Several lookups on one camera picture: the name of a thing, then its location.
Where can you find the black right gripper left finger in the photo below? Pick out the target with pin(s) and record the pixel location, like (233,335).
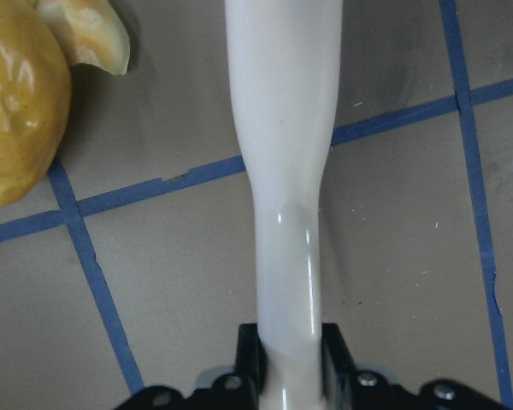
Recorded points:
(251,358)

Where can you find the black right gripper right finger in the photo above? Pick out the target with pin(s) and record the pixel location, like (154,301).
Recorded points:
(337,362)

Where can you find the beige hand brush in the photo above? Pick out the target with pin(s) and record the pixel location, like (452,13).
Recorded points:
(283,65)

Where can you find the brown potato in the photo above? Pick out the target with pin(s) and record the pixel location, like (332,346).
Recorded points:
(35,95)

